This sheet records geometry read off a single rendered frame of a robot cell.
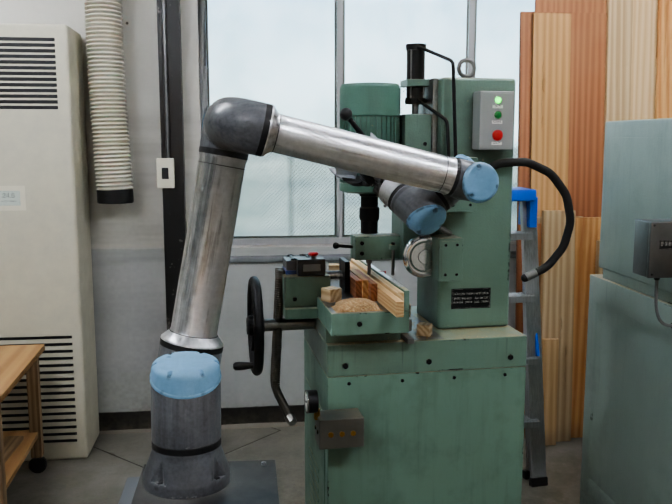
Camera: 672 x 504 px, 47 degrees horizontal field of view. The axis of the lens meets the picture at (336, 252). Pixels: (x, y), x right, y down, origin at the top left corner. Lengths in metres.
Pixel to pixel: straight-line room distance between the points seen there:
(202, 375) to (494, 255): 1.00
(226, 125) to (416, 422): 1.02
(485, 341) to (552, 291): 1.37
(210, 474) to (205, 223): 0.55
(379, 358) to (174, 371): 0.68
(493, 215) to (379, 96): 0.47
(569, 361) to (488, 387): 1.42
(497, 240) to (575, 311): 1.40
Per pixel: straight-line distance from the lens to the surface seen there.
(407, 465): 2.27
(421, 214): 1.87
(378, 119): 2.20
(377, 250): 2.27
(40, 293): 3.41
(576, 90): 3.76
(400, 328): 2.07
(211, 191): 1.79
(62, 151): 3.33
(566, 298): 3.59
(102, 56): 3.43
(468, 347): 2.21
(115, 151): 3.41
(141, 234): 3.60
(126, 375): 3.75
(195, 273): 1.81
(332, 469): 2.22
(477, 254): 2.28
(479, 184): 1.78
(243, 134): 1.67
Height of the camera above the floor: 1.34
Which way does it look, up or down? 8 degrees down
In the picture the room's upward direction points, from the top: straight up
